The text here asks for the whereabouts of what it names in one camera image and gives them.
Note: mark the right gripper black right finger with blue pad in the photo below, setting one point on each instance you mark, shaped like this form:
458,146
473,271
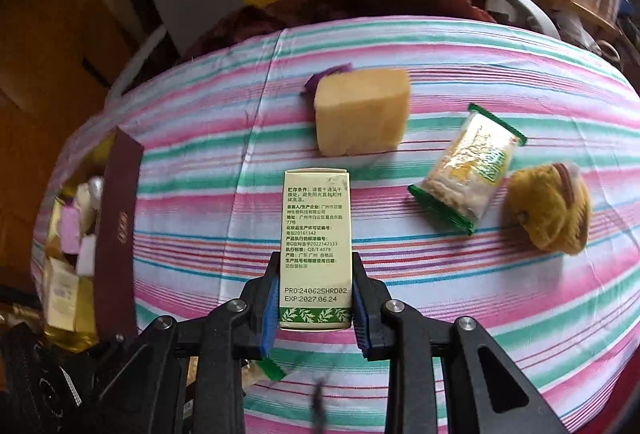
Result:
485,391

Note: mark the purple snack packet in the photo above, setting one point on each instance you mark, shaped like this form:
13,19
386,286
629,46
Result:
312,83

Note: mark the white box in storage box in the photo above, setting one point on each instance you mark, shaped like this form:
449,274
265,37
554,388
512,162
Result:
86,257

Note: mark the striped pink green bedsheet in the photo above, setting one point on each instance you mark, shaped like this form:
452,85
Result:
219,132

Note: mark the green white carton box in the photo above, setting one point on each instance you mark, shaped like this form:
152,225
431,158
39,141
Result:
315,288

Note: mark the yellow knitted sock bundle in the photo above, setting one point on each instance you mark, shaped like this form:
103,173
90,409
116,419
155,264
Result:
552,203

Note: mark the pink item in box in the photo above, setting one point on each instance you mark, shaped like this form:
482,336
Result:
69,230

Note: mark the gold maroon storage box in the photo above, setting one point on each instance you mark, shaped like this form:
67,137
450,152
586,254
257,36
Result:
81,311

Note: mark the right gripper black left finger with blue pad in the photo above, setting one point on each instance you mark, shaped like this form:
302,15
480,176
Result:
186,377

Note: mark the green rice cracker packet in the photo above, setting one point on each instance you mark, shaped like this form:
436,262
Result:
462,183

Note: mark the dark red blanket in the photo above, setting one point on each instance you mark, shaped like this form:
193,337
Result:
252,20

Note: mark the yellow sponge block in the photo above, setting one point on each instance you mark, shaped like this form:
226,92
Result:
362,111

